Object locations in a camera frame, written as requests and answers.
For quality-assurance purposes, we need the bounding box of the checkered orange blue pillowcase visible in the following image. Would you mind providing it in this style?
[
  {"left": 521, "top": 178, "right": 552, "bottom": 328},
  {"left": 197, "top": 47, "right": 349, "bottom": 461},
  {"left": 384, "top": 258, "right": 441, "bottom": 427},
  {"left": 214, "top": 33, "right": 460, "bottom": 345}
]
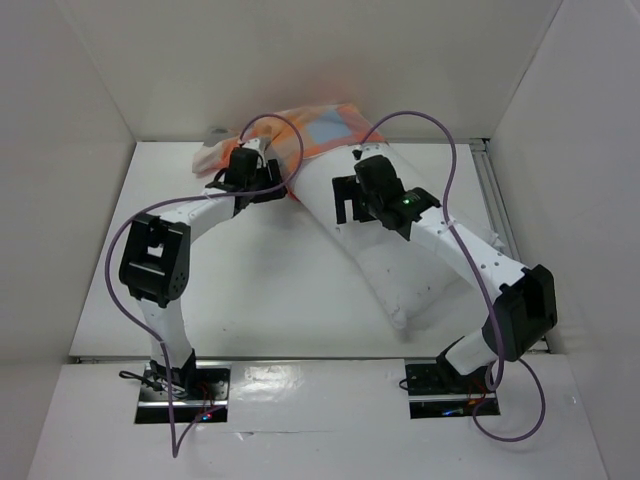
[{"left": 191, "top": 103, "right": 385, "bottom": 176}]

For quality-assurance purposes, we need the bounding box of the white pillow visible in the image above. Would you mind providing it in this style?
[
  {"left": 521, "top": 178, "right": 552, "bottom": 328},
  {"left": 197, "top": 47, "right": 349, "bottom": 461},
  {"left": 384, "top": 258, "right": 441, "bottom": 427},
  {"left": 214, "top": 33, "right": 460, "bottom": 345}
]
[{"left": 287, "top": 142, "right": 504, "bottom": 331}]

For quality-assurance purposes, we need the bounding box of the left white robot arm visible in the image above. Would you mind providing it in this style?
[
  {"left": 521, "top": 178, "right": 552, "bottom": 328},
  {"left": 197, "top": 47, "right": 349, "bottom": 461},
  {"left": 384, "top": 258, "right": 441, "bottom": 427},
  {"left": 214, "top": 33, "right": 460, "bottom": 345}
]
[{"left": 118, "top": 140, "right": 286, "bottom": 399}]

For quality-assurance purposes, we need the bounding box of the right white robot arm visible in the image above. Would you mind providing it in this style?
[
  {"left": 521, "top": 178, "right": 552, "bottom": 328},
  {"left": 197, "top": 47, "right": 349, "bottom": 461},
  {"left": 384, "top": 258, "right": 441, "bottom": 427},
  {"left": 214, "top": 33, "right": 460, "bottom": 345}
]
[{"left": 332, "top": 149, "right": 558, "bottom": 392}]

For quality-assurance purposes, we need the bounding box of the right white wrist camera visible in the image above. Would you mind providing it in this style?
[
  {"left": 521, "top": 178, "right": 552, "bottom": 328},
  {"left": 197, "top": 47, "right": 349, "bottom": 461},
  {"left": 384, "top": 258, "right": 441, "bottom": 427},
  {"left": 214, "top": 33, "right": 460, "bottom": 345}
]
[{"left": 352, "top": 143, "right": 389, "bottom": 161}]

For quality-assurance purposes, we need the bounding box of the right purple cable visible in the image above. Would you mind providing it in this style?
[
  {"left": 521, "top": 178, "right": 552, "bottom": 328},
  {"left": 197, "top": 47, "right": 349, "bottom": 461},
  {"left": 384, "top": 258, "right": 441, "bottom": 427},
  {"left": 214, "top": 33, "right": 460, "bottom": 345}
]
[{"left": 359, "top": 109, "right": 546, "bottom": 442}]

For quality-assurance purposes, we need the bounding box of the aluminium table frame rail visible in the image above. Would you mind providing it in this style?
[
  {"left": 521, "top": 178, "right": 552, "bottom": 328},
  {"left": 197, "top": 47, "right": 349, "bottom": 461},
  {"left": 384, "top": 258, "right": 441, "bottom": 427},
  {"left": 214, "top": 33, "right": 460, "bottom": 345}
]
[{"left": 467, "top": 137, "right": 551, "bottom": 356}]

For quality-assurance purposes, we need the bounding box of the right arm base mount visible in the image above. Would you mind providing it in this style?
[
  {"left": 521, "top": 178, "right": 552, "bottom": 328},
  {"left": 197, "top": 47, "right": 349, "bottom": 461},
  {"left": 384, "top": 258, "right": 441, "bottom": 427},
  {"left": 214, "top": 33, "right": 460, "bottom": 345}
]
[{"left": 398, "top": 360, "right": 500, "bottom": 419}]

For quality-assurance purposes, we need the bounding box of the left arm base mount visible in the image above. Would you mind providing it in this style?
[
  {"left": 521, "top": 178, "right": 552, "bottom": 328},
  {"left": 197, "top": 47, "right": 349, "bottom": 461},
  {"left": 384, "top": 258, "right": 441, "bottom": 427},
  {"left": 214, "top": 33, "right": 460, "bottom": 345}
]
[{"left": 118, "top": 361, "right": 231, "bottom": 425}]

